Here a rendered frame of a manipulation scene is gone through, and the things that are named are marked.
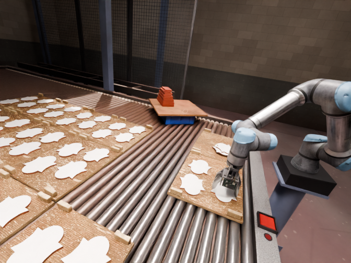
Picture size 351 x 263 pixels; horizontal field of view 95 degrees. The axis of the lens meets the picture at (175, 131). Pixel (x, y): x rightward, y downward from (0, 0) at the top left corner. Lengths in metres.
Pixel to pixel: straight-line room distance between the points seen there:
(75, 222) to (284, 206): 1.30
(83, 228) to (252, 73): 5.58
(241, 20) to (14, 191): 5.75
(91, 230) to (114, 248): 0.11
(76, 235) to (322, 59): 6.16
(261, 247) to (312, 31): 5.70
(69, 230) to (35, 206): 0.19
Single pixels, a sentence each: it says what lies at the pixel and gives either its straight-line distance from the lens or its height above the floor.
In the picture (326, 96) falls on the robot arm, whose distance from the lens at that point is 0.96.
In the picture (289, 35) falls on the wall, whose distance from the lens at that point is 5.94.
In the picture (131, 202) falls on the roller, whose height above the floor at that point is 0.92.
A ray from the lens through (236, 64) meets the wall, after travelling 5.74.
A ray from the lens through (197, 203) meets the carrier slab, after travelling 0.81.
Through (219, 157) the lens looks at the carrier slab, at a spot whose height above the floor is 0.94.
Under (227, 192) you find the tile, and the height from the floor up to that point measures 0.94.
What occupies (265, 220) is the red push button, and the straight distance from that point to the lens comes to 0.90.
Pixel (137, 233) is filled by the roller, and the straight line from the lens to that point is 0.72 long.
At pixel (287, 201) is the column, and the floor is 0.71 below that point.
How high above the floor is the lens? 1.53
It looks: 25 degrees down
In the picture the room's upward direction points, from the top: 8 degrees clockwise
